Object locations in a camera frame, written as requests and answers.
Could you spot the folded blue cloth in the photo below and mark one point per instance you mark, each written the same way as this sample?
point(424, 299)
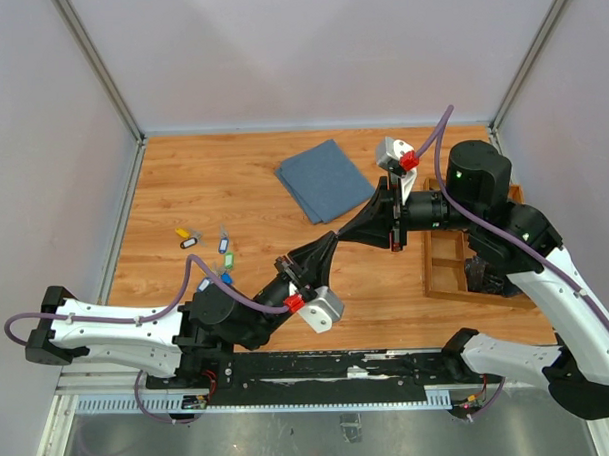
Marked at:
point(324, 182)

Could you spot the light blue key tag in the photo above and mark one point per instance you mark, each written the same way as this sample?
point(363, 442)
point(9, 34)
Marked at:
point(223, 245)

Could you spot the wooden compartment tray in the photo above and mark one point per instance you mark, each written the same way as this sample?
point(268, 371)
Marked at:
point(445, 253)

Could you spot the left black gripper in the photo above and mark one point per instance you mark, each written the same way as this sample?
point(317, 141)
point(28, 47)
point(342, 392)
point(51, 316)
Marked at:
point(315, 262)

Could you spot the dark rolled tie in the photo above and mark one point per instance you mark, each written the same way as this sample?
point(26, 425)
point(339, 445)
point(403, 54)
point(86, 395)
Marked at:
point(481, 277)

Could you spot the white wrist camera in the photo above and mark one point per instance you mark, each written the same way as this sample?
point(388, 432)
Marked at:
point(322, 312)
point(389, 154)

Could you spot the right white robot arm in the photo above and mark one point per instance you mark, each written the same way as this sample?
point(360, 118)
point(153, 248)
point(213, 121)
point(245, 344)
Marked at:
point(521, 244)

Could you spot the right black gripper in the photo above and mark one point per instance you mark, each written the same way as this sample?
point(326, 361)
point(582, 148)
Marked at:
point(378, 218)

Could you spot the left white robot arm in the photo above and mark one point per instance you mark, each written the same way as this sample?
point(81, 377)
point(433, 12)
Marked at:
point(188, 337)

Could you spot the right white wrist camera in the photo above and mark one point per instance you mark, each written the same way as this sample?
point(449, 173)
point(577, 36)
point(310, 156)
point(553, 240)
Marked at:
point(389, 154)

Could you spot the dark blue key tag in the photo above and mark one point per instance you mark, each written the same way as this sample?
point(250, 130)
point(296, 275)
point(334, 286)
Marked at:
point(226, 278)

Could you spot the green key tag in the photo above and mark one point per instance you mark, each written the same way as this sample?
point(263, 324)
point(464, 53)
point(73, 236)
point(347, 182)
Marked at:
point(229, 260)

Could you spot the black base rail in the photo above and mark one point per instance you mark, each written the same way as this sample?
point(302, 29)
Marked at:
point(316, 381)

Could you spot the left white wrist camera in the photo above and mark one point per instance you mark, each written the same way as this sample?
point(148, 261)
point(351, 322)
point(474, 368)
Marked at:
point(322, 312)

